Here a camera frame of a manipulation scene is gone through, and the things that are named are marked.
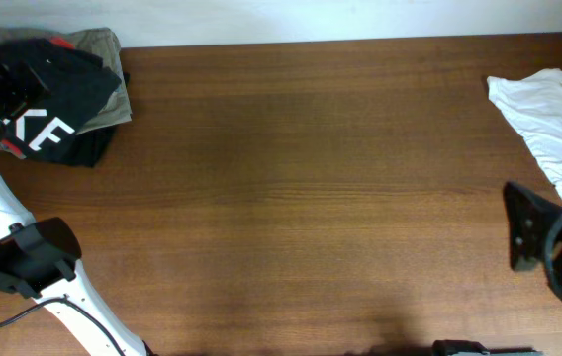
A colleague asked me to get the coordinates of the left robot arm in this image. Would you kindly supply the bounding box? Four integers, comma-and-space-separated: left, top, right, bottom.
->
0, 39, 150, 355

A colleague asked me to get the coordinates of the red folded printed shirt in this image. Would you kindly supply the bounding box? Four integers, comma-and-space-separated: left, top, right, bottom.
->
0, 37, 75, 159

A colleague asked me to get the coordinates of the white t-shirt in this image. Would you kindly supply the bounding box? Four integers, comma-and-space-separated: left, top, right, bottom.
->
486, 67, 562, 347

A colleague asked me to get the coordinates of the black folded garment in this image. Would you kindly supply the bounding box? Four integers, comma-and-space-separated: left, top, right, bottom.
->
59, 72, 132, 167

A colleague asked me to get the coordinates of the dark green Nike t-shirt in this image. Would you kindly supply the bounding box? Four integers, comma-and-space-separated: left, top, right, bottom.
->
0, 39, 122, 164

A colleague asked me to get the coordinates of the left black cable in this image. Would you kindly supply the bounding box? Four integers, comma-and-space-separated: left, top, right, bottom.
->
0, 177, 129, 356

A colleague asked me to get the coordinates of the olive folded garment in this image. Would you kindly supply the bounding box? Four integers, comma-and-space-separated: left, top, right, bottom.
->
0, 27, 133, 135

